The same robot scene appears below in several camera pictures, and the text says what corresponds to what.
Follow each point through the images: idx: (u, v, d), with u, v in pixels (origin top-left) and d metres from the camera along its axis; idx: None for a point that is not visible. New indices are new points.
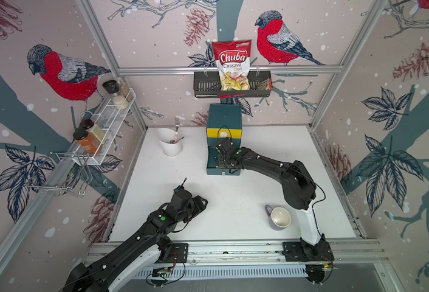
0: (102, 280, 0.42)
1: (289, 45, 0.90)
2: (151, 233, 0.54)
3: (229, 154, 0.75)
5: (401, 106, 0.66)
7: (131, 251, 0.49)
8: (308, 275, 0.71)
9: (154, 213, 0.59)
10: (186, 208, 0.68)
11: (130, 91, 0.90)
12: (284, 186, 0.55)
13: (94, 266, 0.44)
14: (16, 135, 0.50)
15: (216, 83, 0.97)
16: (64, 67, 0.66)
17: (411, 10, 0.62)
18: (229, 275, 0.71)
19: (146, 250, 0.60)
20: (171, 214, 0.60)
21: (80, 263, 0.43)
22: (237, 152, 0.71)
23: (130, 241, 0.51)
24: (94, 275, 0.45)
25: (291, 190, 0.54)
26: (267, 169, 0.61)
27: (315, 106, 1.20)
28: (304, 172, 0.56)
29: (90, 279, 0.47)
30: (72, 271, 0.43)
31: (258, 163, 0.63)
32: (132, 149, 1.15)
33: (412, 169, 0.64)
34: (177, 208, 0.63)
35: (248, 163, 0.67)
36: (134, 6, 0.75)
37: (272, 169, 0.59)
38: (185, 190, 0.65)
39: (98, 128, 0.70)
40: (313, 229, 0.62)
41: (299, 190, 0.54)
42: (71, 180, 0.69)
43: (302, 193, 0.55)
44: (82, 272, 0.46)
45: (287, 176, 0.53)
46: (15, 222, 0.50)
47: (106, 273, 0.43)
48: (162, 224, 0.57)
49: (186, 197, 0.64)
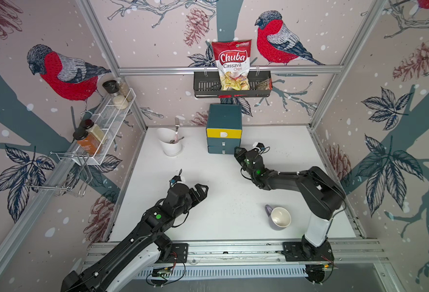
0: (95, 288, 0.41)
1: (289, 45, 0.90)
2: (145, 233, 0.51)
3: (256, 173, 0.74)
5: (401, 106, 0.66)
7: (123, 255, 0.47)
8: (308, 275, 0.71)
9: (149, 211, 0.56)
10: (183, 204, 0.64)
11: (130, 91, 0.90)
12: (303, 193, 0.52)
13: (86, 272, 0.43)
14: (16, 135, 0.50)
15: (216, 83, 0.97)
16: (64, 67, 0.66)
17: (411, 10, 0.62)
18: (229, 275, 0.71)
19: (145, 250, 0.60)
20: (166, 210, 0.58)
21: (72, 271, 0.42)
22: (262, 174, 0.74)
23: (123, 243, 0.49)
24: (87, 282, 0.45)
25: (310, 195, 0.52)
26: (287, 180, 0.61)
27: (315, 106, 1.20)
28: (322, 178, 0.56)
29: (84, 286, 0.46)
30: (65, 280, 0.42)
31: (278, 177, 0.65)
32: (132, 149, 1.15)
33: (412, 169, 0.64)
34: (173, 204, 0.59)
35: (270, 180, 0.69)
36: (134, 6, 0.75)
37: (290, 177, 0.59)
38: (181, 185, 0.60)
39: (98, 129, 0.70)
40: (324, 233, 0.61)
41: (318, 193, 0.51)
42: (71, 180, 0.69)
43: (324, 201, 0.50)
44: (75, 280, 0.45)
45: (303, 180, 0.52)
46: (15, 222, 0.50)
47: (98, 280, 0.42)
48: (157, 223, 0.54)
49: (183, 192, 0.60)
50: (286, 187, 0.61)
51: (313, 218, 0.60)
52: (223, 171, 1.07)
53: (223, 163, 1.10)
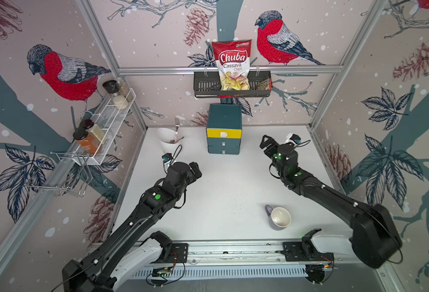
0: (96, 275, 0.39)
1: (289, 45, 0.90)
2: (146, 215, 0.48)
3: (287, 171, 0.65)
5: (401, 106, 0.66)
7: (123, 239, 0.44)
8: (308, 275, 0.71)
9: (149, 191, 0.52)
10: (182, 182, 0.59)
11: (130, 91, 0.90)
12: (356, 233, 0.45)
13: (85, 261, 0.40)
14: (16, 135, 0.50)
15: (216, 83, 0.97)
16: (64, 67, 0.66)
17: (411, 10, 0.62)
18: (229, 275, 0.71)
19: (148, 246, 0.60)
20: (167, 190, 0.53)
21: (70, 261, 0.40)
22: (297, 174, 0.62)
23: (123, 227, 0.45)
24: (87, 270, 0.44)
25: (365, 241, 0.43)
26: (335, 206, 0.51)
27: (315, 106, 1.20)
28: (389, 224, 0.43)
29: (84, 275, 0.43)
30: (64, 269, 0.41)
31: (323, 196, 0.54)
32: (132, 149, 1.15)
33: (412, 169, 0.64)
34: (174, 182, 0.55)
35: (308, 191, 0.58)
36: (134, 6, 0.75)
37: (343, 207, 0.48)
38: (180, 164, 0.55)
39: (98, 129, 0.70)
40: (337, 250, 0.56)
41: (377, 243, 0.42)
42: (71, 181, 0.69)
43: (381, 251, 0.42)
44: (73, 269, 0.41)
45: (364, 221, 0.42)
46: (15, 222, 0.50)
47: (98, 267, 0.39)
48: (158, 203, 0.50)
49: (182, 170, 0.55)
50: (330, 210, 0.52)
51: (335, 236, 0.56)
52: (223, 171, 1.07)
53: (223, 163, 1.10)
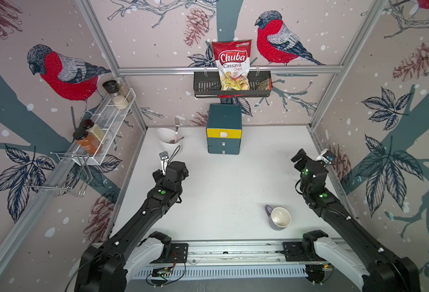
0: (120, 255, 0.41)
1: (289, 45, 0.90)
2: (155, 206, 0.53)
3: (312, 190, 0.63)
5: (401, 106, 0.66)
7: (140, 225, 0.48)
8: (308, 275, 0.71)
9: (153, 189, 0.58)
10: (181, 177, 0.64)
11: (130, 91, 0.90)
12: (374, 278, 0.42)
13: (105, 246, 0.42)
14: (16, 135, 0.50)
15: (216, 83, 0.97)
16: (64, 67, 0.66)
17: (411, 10, 0.62)
18: (229, 275, 0.71)
19: (150, 243, 0.60)
20: (169, 187, 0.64)
21: (90, 246, 0.41)
22: (322, 195, 0.60)
23: (137, 216, 0.50)
24: (109, 252, 0.42)
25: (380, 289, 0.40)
26: (357, 245, 0.47)
27: (315, 106, 1.20)
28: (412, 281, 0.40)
29: (107, 256, 0.44)
30: (84, 254, 0.40)
31: (348, 230, 0.50)
32: (132, 149, 1.15)
33: (412, 169, 0.64)
34: (174, 179, 0.62)
35: (333, 219, 0.55)
36: (134, 6, 0.75)
37: (366, 249, 0.45)
38: (177, 162, 0.62)
39: (99, 128, 0.71)
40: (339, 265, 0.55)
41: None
42: (71, 181, 0.69)
43: None
44: (95, 252, 0.40)
45: (384, 269, 0.39)
46: (15, 222, 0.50)
47: (121, 249, 0.42)
48: (163, 198, 0.56)
49: (180, 167, 0.62)
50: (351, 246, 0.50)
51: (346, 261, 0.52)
52: (223, 171, 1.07)
53: (223, 163, 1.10)
